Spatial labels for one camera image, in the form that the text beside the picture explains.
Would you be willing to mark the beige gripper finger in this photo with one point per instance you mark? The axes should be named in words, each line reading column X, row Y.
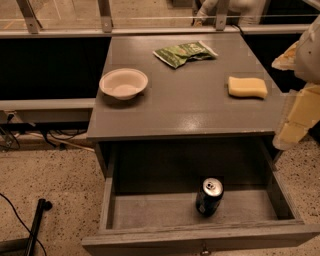
column 300, row 113
column 286, row 61

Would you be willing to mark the dark blue pepsi can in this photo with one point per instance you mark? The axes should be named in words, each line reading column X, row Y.
column 209, row 196

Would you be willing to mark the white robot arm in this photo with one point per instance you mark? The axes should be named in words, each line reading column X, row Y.
column 307, row 63

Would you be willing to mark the grey cabinet counter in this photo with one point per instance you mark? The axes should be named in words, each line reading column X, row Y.
column 191, row 101

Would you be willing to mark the open grey top drawer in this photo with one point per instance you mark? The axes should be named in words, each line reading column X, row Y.
column 149, row 204

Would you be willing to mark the yellow sponge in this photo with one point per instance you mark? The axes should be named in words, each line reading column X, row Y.
column 247, row 87

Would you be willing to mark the green chip bag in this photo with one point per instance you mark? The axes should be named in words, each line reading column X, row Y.
column 177, row 55

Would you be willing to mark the white paper bowl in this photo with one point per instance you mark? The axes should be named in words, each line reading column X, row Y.
column 124, row 83

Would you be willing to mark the black chair leg base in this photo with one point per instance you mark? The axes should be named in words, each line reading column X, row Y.
column 26, row 246

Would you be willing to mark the metal drawer handle knob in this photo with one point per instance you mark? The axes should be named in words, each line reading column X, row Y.
column 205, row 251

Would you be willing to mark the metal glass railing frame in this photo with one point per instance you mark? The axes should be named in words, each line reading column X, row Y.
column 103, row 18

